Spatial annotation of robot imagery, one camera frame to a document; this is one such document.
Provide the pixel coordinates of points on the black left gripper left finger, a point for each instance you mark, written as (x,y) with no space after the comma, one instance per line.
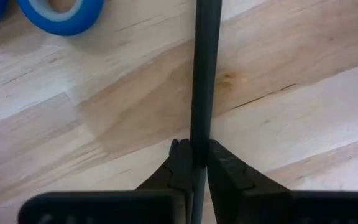
(179,168)

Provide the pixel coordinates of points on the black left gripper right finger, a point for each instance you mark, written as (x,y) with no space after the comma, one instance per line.
(235,186)

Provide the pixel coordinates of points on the dark slim pen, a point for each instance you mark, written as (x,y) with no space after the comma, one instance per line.
(205,77)

